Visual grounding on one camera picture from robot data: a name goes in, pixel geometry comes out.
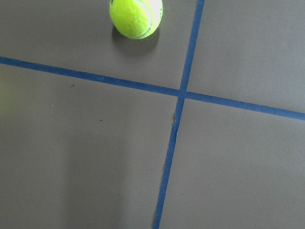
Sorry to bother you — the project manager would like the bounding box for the tennis ball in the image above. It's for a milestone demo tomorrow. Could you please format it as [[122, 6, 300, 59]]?
[[109, 0, 163, 40]]

